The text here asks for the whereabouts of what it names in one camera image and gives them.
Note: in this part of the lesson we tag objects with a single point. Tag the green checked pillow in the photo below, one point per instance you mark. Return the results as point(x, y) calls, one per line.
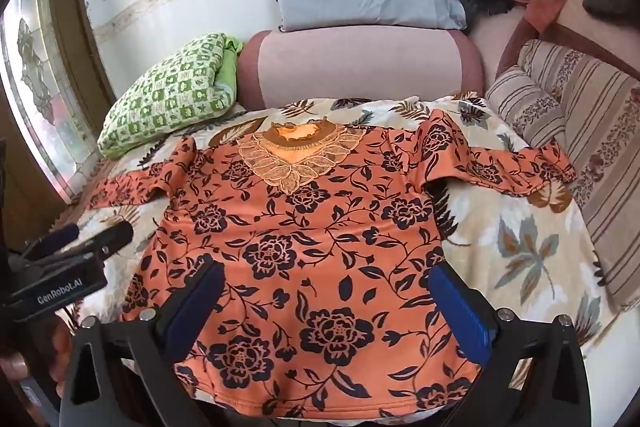
point(165, 102)

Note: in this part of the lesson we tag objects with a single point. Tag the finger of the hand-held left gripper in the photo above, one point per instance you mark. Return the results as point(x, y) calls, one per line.
point(110, 237)
point(55, 238)

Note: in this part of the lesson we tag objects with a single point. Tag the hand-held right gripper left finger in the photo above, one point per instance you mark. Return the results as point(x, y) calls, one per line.
point(195, 307)

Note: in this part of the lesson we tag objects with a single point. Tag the etched glass door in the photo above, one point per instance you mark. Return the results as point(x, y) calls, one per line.
point(40, 97)

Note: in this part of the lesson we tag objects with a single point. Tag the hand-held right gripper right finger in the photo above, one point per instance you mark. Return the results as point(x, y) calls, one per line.
point(460, 312)

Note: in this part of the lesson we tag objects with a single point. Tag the small striped cushion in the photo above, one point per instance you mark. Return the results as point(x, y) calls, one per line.
point(525, 107)

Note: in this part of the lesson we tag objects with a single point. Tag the leaf print blanket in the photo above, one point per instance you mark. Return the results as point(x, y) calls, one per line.
point(525, 247)

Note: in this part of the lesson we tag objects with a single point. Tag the wooden door frame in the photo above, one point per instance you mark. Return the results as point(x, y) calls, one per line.
point(85, 17)

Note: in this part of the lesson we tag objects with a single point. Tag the orange floral shirt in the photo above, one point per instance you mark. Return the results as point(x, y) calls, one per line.
point(300, 257)

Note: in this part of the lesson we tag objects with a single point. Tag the pink sofa cushion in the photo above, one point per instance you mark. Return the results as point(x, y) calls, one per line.
point(360, 67)

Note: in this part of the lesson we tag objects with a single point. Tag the striped beige cushion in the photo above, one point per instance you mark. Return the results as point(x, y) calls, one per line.
point(605, 147)

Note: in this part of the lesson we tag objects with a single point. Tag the person's left hand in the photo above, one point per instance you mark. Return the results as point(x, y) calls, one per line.
point(12, 364)

